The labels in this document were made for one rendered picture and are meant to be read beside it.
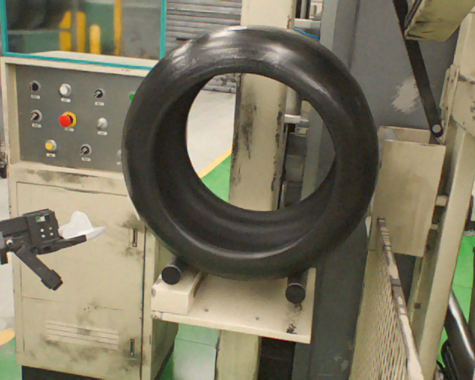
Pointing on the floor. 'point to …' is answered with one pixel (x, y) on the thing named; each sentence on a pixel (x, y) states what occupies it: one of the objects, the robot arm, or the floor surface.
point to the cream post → (254, 167)
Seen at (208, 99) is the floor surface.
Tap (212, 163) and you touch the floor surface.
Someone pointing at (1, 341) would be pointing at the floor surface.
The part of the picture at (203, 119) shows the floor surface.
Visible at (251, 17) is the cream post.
